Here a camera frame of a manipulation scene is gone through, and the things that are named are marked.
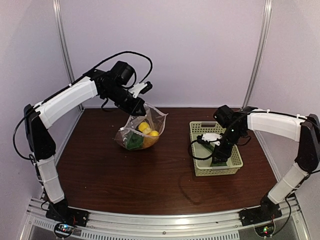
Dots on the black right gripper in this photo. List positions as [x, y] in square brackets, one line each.
[224, 154]

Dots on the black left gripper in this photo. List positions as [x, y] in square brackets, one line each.
[139, 102]

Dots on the green pepper toy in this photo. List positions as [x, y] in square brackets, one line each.
[218, 164]

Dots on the yellow lemon toy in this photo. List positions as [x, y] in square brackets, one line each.
[144, 128]

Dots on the clear zip top bag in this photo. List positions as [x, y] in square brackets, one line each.
[154, 117]

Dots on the green bok choy toy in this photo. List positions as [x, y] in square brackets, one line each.
[134, 141]

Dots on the orange mango slice toy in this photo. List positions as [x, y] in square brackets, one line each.
[150, 139]

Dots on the dark green cucumber toy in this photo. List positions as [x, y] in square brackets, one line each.
[209, 147]

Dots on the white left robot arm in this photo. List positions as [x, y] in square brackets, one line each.
[42, 118]

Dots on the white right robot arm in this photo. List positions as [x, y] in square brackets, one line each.
[302, 130]

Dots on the pale green perforated basket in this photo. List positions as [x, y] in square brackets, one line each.
[202, 167]

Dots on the right circuit board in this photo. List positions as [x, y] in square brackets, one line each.
[265, 231]

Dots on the circuit board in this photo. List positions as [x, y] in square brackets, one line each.
[63, 230]
[265, 231]

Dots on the left circuit board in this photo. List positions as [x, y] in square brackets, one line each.
[63, 230]

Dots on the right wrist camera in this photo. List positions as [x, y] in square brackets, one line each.
[209, 138]

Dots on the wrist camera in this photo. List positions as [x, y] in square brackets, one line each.
[140, 88]
[209, 138]

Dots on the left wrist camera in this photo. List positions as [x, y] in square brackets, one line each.
[140, 88]

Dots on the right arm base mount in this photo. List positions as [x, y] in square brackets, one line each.
[259, 214]

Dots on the aluminium front rail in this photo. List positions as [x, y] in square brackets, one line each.
[221, 225]

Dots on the left aluminium corner post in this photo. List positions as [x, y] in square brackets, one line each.
[62, 40]

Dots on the aluminium corner post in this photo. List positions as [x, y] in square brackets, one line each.
[264, 31]
[62, 40]

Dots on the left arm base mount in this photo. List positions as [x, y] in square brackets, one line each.
[62, 213]

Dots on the right aluminium corner post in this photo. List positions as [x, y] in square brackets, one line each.
[264, 31]

